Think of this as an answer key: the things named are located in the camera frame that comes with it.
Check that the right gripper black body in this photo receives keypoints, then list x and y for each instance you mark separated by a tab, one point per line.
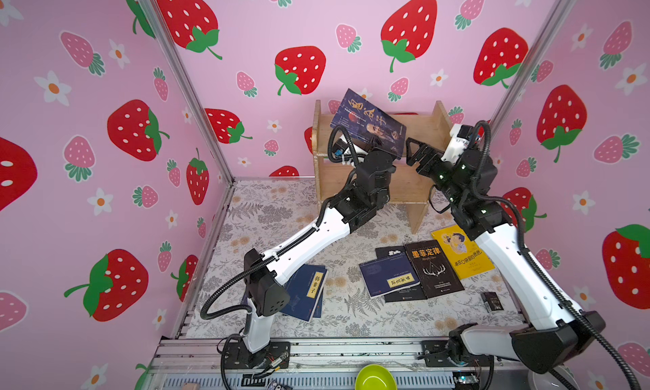
433	156

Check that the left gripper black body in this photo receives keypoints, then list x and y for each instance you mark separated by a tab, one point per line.
381	161

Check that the dark blue portrait cover book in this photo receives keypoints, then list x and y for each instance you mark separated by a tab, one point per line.
369	124

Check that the navy book yellow label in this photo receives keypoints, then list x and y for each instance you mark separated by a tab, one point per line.
373	274

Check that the blue book yellow label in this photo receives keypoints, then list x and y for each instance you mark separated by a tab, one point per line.
305	289

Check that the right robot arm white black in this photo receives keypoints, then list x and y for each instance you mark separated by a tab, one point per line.
557	328

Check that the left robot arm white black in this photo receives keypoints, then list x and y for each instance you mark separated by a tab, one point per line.
259	290

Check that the yellow cartoon cover book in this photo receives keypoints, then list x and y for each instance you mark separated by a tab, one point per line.
465	256

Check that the black antler cover book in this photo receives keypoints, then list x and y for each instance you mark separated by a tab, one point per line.
437	276

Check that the black wolf cover book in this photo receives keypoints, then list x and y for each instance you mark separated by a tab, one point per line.
403	282

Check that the small black card box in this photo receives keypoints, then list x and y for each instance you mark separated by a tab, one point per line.
492	302

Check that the green bowl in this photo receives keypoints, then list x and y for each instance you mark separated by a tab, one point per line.
375	377

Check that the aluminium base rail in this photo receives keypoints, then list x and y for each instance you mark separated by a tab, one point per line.
414	363

